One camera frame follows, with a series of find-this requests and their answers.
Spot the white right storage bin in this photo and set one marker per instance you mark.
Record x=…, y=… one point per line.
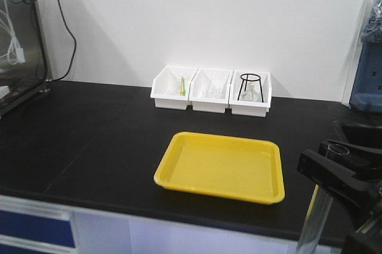
x=249, y=108

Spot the clear beaker with stirrers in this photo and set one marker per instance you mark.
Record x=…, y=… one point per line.
x=181, y=86

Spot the clear glass test tube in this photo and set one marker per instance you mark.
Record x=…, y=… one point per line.
x=319, y=207

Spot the white left storage bin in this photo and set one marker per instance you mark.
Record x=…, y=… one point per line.
x=164, y=85

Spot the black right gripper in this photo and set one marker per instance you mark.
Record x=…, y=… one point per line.
x=351, y=175

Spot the yellow plastic tray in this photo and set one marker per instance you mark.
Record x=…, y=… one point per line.
x=222, y=166

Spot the clear glass beakers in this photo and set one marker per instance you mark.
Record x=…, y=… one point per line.
x=214, y=90

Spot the white middle storage bin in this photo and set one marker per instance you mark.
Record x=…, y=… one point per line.
x=201, y=81

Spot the black wire tripod stand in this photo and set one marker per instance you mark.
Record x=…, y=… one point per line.
x=252, y=77

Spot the clear glass flask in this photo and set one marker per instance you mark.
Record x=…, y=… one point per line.
x=249, y=92

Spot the blue perforated rack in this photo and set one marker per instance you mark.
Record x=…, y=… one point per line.
x=366, y=91

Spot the clear plastic bag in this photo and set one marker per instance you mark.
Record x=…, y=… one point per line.
x=374, y=0

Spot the white storage bin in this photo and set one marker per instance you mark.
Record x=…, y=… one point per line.
x=164, y=85
x=201, y=81
x=249, y=108

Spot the blue cabinet drawer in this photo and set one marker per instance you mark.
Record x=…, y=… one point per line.
x=35, y=227

